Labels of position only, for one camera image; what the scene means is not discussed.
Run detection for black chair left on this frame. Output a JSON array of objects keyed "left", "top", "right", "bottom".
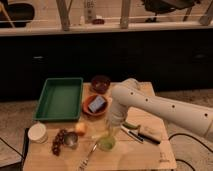
[{"left": 0, "top": 0, "right": 35, "bottom": 28}]

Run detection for red small object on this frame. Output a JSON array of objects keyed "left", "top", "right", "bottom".
[{"left": 92, "top": 19, "right": 105, "bottom": 25}]

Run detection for white paper cup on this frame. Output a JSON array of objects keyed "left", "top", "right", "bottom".
[{"left": 28, "top": 123, "right": 48, "bottom": 143}]

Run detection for green pepper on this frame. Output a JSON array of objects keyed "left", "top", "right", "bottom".
[{"left": 123, "top": 122, "right": 140, "bottom": 130}]

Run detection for yellow apple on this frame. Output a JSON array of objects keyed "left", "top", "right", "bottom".
[{"left": 75, "top": 122, "right": 87, "bottom": 136}]

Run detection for metal fork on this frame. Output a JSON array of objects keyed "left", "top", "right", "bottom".
[{"left": 77, "top": 142, "right": 98, "bottom": 171}]

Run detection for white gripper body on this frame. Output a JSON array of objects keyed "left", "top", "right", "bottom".
[{"left": 106, "top": 100, "right": 129, "bottom": 126}]

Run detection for dark red bowl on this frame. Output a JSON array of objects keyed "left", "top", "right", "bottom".
[{"left": 91, "top": 75, "right": 111, "bottom": 94}]

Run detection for green plastic tray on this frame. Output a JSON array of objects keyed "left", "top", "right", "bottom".
[{"left": 34, "top": 77, "right": 83, "bottom": 122}]

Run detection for green plastic cup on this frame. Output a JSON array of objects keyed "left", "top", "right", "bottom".
[{"left": 98, "top": 136, "right": 115, "bottom": 151}]

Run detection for black cable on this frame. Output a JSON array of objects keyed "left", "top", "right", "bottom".
[{"left": 167, "top": 132, "right": 213, "bottom": 171}]

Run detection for blue sponge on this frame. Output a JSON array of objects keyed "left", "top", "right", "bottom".
[{"left": 88, "top": 97, "right": 106, "bottom": 113}]

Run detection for orange bowl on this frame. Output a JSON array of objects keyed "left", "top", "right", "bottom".
[{"left": 82, "top": 95, "right": 108, "bottom": 116}]

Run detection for small metal cup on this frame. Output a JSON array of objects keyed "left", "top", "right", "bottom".
[{"left": 64, "top": 132, "right": 78, "bottom": 149}]

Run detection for black office chair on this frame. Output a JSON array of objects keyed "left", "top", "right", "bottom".
[{"left": 141, "top": 0, "right": 201, "bottom": 23}]

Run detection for red grapes bunch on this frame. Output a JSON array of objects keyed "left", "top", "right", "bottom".
[{"left": 51, "top": 129, "right": 67, "bottom": 156}]

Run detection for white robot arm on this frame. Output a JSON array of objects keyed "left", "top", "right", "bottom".
[{"left": 107, "top": 78, "right": 213, "bottom": 142}]

